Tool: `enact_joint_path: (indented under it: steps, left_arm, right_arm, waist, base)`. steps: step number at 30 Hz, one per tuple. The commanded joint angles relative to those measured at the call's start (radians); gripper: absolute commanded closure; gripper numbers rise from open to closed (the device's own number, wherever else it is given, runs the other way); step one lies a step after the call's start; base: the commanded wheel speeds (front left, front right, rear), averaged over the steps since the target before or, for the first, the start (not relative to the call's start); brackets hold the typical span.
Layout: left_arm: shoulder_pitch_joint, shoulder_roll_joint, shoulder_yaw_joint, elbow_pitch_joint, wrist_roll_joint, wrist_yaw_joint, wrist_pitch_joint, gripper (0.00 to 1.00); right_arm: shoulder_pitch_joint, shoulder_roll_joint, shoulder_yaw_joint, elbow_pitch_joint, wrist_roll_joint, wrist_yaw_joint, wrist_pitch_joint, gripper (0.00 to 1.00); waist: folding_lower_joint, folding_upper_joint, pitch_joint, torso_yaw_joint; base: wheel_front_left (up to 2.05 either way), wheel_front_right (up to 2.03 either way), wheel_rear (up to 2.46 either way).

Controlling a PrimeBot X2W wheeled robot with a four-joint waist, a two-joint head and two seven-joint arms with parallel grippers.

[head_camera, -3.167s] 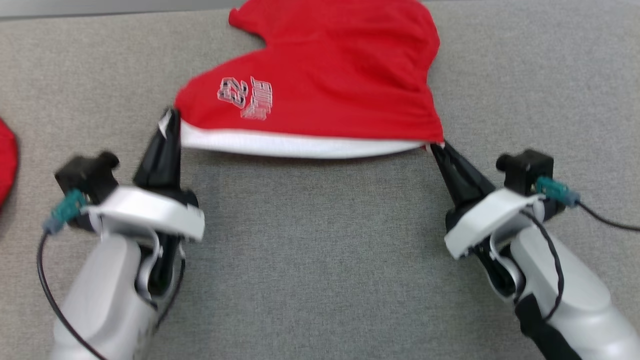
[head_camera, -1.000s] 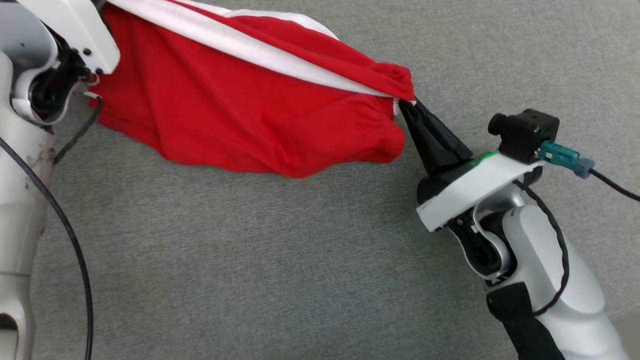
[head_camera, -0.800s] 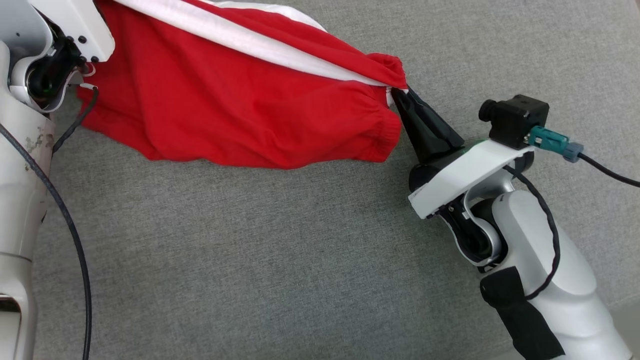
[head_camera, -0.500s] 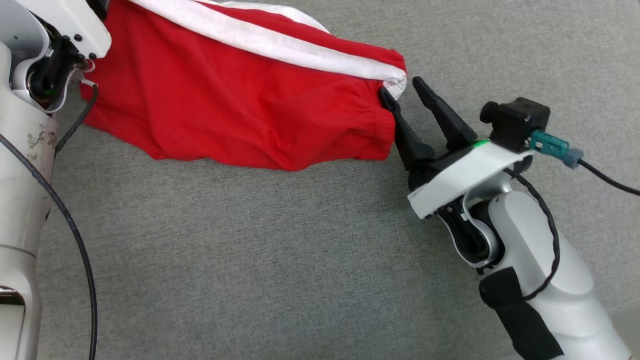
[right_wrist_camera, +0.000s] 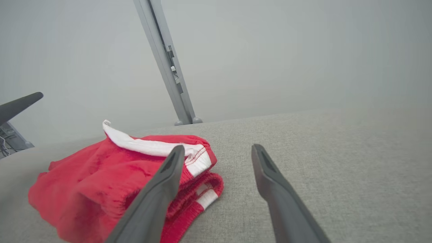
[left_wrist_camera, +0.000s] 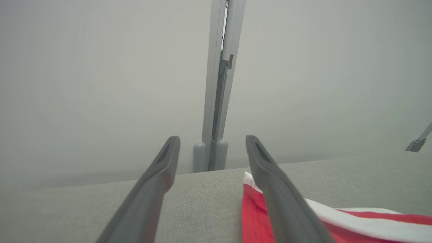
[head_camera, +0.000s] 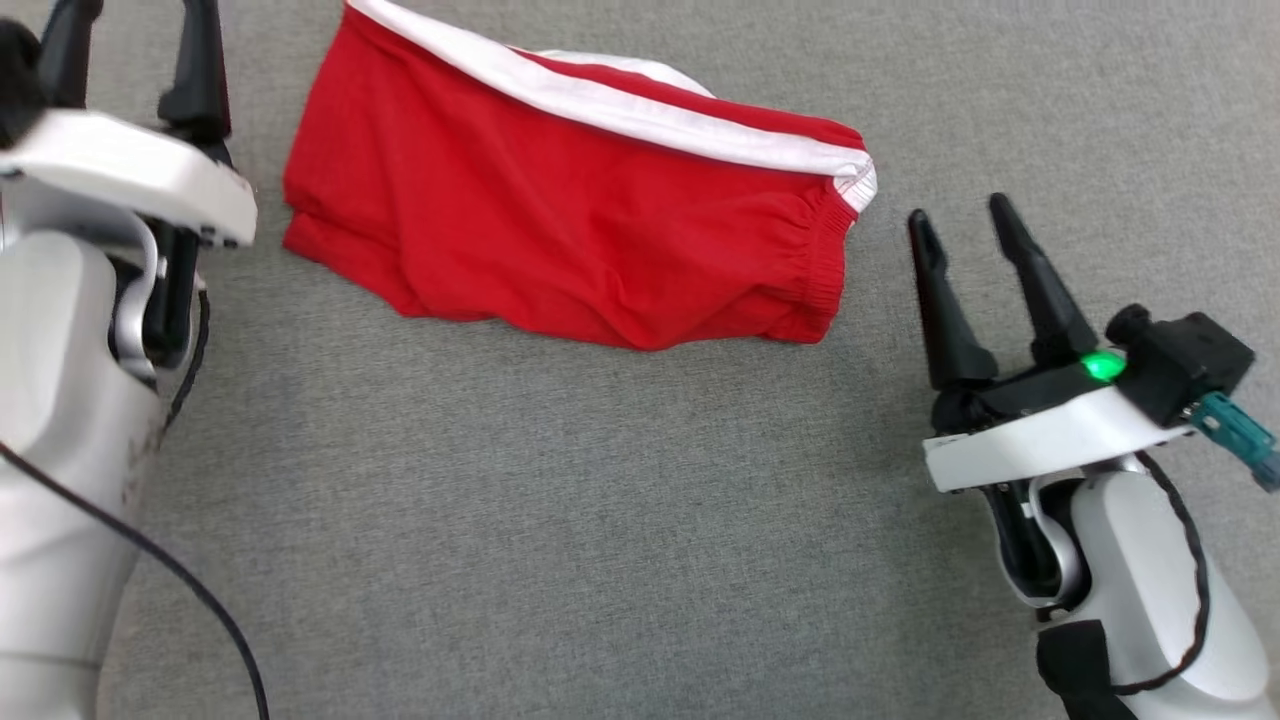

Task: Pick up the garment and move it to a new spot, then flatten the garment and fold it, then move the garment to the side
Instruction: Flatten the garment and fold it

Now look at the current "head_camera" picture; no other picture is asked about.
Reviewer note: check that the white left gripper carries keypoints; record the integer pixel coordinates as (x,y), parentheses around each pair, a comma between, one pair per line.
(130,165)

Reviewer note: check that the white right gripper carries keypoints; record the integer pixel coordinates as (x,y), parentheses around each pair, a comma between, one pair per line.
(1050,430)

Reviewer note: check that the red shorts white stripe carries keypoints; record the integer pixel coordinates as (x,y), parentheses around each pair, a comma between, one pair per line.
(560,220)

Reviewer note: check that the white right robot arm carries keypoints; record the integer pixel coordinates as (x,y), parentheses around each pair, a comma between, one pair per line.
(1150,590)

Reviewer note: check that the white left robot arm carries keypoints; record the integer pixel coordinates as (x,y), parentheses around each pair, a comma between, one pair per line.
(60,400)

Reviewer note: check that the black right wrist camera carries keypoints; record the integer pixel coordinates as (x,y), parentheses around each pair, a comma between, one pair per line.
(1185,360)

